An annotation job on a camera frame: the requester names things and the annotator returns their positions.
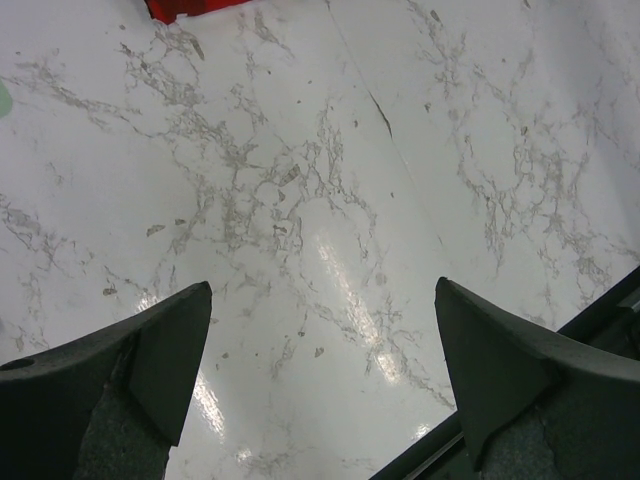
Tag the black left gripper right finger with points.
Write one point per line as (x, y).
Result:
(525, 390)

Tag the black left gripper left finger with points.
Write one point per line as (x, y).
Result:
(111, 404)

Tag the red black plaid shirt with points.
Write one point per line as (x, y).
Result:
(167, 11)

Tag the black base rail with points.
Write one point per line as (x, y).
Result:
(550, 390)

